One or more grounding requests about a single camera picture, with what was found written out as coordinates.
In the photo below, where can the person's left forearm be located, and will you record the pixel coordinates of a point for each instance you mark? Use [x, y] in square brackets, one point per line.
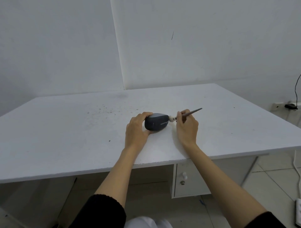
[117, 173]

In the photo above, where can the dark grey computer mouse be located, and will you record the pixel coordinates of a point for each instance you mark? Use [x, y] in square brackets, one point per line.
[157, 122]

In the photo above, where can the person's right thumb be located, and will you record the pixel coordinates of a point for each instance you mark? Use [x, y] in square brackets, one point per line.
[179, 117]

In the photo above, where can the person's black right sleeve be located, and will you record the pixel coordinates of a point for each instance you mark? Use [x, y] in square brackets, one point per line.
[265, 222]

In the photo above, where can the white desk drawer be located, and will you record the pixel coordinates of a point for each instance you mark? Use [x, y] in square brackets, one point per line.
[195, 183]

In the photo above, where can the black power adapter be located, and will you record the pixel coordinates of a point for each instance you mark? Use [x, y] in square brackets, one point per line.
[291, 106]

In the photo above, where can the white desk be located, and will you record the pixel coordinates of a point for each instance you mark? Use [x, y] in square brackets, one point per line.
[70, 122]

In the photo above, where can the person's white trousers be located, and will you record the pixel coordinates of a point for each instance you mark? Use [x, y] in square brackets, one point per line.
[148, 223]

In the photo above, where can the white wall socket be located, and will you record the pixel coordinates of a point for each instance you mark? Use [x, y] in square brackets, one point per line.
[277, 106]

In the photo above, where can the small blue scrap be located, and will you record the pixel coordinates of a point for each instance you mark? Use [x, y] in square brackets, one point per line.
[202, 202]

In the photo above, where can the person's left hand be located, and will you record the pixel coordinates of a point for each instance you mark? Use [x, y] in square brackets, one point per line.
[134, 131]

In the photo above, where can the person's black sleeve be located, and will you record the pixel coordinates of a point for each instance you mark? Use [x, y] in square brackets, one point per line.
[265, 222]
[101, 213]

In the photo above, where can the white power strip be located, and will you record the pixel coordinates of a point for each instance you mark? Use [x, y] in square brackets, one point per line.
[298, 211]

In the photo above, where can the person's left thumb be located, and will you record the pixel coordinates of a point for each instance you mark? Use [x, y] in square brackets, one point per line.
[148, 132]

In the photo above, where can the person's right hand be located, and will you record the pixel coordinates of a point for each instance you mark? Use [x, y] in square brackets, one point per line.
[188, 130]

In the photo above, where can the person's black left sleeve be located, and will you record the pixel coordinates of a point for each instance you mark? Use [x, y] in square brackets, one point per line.
[101, 213]

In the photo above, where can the person's right forearm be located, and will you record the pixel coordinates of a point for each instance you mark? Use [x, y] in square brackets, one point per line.
[218, 180]

